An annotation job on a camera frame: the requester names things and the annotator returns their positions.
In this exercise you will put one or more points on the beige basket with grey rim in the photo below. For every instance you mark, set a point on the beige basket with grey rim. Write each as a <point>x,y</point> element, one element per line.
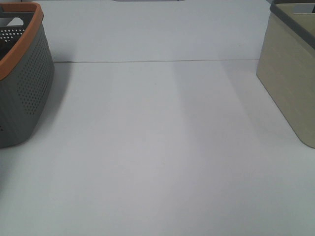
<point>286,66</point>

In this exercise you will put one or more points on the grey basket with orange rim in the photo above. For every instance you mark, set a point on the grey basket with orange rim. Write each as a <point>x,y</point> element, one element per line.
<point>26,72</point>

